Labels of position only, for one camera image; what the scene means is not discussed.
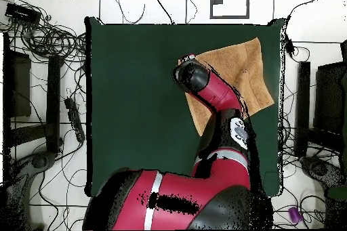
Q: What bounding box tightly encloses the small purple object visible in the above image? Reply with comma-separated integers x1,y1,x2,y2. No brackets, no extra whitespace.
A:
287,205,303,224

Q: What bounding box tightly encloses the black stand frame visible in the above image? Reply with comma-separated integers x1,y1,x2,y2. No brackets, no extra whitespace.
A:
2,32,64,156

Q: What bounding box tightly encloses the dark flat panel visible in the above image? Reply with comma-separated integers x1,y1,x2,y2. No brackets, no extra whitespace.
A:
10,50,32,118

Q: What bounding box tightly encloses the black power strip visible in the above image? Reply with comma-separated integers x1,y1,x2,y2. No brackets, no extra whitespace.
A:
64,97,86,144

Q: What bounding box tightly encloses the dark green tablecloth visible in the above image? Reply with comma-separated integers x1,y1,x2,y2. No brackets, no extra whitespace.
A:
84,16,285,198

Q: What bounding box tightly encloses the black box with cables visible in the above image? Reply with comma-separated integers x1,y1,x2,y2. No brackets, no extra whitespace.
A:
5,2,42,26

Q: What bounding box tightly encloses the dark monitor panel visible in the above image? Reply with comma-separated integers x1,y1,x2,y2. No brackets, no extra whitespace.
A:
313,61,347,134

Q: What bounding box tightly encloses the black upright bar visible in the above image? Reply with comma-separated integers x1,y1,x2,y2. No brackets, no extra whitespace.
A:
294,61,312,159

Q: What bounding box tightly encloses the gray tripod base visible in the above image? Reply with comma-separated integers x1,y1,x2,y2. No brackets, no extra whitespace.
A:
299,156,344,187
25,150,58,173

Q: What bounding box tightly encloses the tan terry towel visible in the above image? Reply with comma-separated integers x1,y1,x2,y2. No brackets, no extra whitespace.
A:
178,37,275,138

